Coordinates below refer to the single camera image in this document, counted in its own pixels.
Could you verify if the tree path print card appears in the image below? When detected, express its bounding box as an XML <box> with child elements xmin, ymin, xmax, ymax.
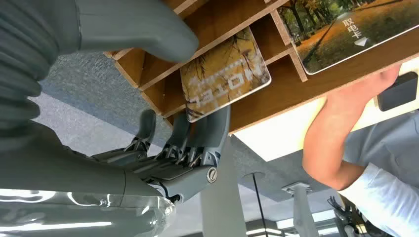
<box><xmin>277</xmin><ymin>0</ymin><xmax>419</xmax><ymax>76</ymax></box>

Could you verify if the person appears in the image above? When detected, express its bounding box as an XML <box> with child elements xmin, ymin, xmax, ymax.
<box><xmin>338</xmin><ymin>110</ymin><xmax>419</xmax><ymax>237</ymax></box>

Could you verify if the wooden card holder rack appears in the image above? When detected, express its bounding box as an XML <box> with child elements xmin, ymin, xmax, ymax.
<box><xmin>103</xmin><ymin>0</ymin><xmax>419</xmax><ymax>134</ymax></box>

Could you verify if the black box device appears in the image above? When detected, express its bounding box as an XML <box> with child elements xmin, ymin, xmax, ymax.
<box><xmin>377</xmin><ymin>71</ymin><xmax>419</xmax><ymax>112</ymax></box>

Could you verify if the grey square column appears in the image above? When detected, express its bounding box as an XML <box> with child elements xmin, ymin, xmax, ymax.
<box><xmin>200</xmin><ymin>135</ymin><xmax>248</xmax><ymax>237</ymax></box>

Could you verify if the thin black pole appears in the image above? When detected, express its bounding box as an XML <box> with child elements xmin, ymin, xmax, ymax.
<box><xmin>251</xmin><ymin>173</ymin><xmax>265</xmax><ymax>230</ymax></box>

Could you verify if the black cable bundle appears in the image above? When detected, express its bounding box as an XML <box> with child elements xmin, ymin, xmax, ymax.
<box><xmin>327</xmin><ymin>196</ymin><xmax>390</xmax><ymax>237</ymax></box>

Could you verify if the white pole with bracket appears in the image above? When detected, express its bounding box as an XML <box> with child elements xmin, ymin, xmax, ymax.
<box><xmin>282</xmin><ymin>182</ymin><xmax>312</xmax><ymax>237</ymax></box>

